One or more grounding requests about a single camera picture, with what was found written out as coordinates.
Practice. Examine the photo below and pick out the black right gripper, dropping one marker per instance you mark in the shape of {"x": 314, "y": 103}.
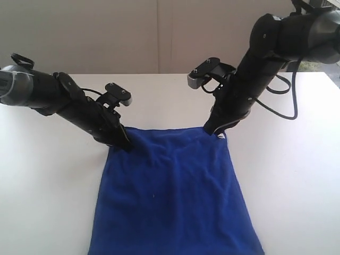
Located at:
{"x": 232, "y": 105}

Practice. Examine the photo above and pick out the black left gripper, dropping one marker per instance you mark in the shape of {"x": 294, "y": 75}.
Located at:
{"x": 95, "y": 119}

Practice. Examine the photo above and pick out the blue microfibre cloth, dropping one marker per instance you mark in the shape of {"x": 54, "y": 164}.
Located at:
{"x": 176, "y": 192}

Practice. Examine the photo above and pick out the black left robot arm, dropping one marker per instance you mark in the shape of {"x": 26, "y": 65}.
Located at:
{"x": 58, "y": 93}

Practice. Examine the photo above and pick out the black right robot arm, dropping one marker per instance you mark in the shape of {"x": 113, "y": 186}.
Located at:
{"x": 274, "y": 43}

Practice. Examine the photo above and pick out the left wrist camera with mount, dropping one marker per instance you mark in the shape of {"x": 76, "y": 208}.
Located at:
{"x": 114, "y": 96}

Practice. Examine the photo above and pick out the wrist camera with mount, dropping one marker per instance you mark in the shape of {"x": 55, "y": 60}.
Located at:
{"x": 114, "y": 96}
{"x": 210, "y": 69}

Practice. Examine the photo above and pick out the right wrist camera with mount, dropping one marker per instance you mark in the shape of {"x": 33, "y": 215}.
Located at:
{"x": 210, "y": 69}

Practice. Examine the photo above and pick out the dark window frame post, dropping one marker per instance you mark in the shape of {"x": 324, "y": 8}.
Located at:
{"x": 316, "y": 3}

